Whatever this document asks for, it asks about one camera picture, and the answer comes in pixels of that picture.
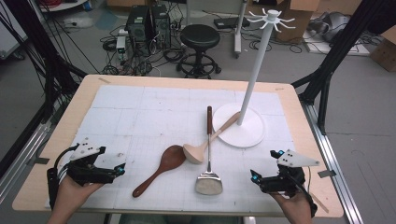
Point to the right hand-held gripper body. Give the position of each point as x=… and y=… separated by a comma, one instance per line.
x=283, y=183

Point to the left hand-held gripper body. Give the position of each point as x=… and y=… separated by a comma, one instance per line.
x=87, y=174

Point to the dark brown wooden spoon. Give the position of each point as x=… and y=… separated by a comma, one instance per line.
x=172, y=158

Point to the white utensil rack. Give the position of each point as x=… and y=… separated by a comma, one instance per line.
x=249, y=93

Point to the light wooden ladle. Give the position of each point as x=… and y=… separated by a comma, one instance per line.
x=193, y=152

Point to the person's left hand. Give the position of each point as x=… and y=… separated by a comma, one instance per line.
x=71, y=196

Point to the person's right hand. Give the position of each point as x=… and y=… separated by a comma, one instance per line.
x=297, y=208

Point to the long tan strip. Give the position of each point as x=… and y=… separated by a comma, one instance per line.
x=320, y=203

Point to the grey tape piece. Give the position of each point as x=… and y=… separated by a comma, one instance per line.
x=40, y=160
x=327, y=173

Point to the white grid mat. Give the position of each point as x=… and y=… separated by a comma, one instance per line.
x=149, y=124

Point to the tan tape piece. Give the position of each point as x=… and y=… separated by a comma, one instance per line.
x=279, y=89
x=104, y=80

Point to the small white device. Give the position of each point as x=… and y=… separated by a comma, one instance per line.
x=120, y=43

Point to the white flat board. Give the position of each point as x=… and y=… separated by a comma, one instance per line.
x=320, y=48

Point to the black computer tower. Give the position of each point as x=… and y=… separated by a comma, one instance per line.
x=162, y=25
x=137, y=28

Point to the open cardboard box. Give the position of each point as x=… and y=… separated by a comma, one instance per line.
x=295, y=21

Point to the grey white device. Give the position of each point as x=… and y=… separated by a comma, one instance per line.
x=333, y=26

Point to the black flat box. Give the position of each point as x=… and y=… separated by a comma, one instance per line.
x=227, y=22

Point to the black round stool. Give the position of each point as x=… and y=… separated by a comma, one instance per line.
x=200, y=35

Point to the white cabinet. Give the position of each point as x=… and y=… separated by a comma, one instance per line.
x=9, y=37

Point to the closed cardboard box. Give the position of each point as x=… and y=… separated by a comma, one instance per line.
x=386, y=49

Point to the flat cardboard box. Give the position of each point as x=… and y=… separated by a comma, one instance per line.
x=124, y=2

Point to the white round table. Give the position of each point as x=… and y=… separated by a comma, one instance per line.
x=65, y=4

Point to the aluminium rail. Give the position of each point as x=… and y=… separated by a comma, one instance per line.
x=336, y=174
x=21, y=158

